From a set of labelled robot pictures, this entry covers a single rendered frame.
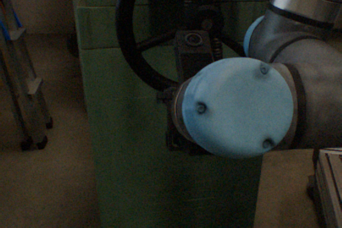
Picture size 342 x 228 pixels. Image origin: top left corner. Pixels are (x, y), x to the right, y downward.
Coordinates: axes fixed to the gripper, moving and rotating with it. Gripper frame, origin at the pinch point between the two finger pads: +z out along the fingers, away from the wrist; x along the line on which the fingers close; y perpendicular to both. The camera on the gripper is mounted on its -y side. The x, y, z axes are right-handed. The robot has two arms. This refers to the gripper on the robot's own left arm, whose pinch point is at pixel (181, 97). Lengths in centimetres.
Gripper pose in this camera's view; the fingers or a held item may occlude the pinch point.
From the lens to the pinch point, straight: 61.8
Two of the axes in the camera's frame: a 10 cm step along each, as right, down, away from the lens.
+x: 9.9, -0.3, 1.0
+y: 0.3, 10.0, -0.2
